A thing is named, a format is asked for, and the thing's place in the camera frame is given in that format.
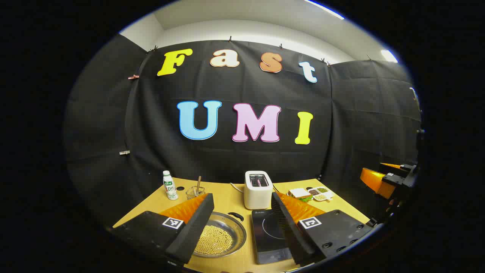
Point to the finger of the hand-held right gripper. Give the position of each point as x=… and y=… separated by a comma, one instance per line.
x=390, y=165
x=375, y=182

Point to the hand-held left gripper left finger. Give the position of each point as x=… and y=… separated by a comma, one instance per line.
x=193, y=231

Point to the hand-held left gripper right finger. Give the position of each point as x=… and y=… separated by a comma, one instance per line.
x=291, y=235

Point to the pile of soybeans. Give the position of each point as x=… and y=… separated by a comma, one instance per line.
x=216, y=240

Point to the black induction cooktop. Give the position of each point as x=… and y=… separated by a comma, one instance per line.
x=267, y=235

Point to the white drink bottle green label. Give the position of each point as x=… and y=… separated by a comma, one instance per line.
x=170, y=189

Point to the small heap of soybeans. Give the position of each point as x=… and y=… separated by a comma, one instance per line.
x=320, y=197

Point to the white divided dish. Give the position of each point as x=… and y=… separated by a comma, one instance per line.
x=329, y=195

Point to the white toaster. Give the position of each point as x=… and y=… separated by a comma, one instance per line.
x=257, y=197

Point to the heap of green mung beans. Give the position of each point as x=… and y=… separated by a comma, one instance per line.
x=322, y=190

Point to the black backdrop cloth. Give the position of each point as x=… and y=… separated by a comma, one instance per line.
x=159, y=132

